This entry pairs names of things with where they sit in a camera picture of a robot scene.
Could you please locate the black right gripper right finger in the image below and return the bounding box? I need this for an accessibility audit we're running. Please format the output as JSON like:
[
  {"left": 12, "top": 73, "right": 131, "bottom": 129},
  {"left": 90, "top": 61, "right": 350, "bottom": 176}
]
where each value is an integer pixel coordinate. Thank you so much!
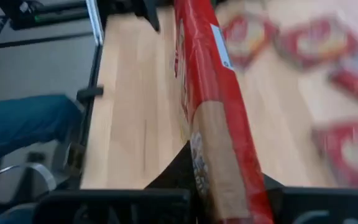
[{"left": 261, "top": 173, "right": 288, "bottom": 224}]

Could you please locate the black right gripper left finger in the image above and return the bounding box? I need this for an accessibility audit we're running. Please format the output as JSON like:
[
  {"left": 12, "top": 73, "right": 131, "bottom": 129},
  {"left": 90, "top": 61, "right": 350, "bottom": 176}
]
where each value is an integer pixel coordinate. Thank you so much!
[{"left": 144, "top": 141, "right": 198, "bottom": 191}]

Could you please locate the person's leg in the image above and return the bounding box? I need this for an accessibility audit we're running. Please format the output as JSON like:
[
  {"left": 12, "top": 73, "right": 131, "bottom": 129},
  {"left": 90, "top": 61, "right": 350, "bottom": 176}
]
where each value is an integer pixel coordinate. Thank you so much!
[{"left": 0, "top": 94, "right": 83, "bottom": 169}]

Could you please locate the silver aluminium bar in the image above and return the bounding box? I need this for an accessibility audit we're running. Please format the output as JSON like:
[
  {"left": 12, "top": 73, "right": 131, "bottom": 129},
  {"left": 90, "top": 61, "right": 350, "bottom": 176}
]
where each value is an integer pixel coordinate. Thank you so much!
[{"left": 85, "top": 0, "right": 106, "bottom": 47}]

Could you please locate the black electronics box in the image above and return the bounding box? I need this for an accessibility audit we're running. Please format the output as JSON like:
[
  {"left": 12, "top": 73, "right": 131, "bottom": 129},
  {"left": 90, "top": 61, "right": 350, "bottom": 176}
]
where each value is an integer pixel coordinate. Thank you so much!
[{"left": 0, "top": 0, "right": 90, "bottom": 31}]

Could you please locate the black frame clamp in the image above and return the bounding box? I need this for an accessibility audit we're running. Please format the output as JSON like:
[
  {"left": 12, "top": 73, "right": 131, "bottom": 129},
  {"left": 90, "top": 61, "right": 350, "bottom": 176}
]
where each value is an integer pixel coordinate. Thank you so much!
[{"left": 76, "top": 85, "right": 104, "bottom": 101}]

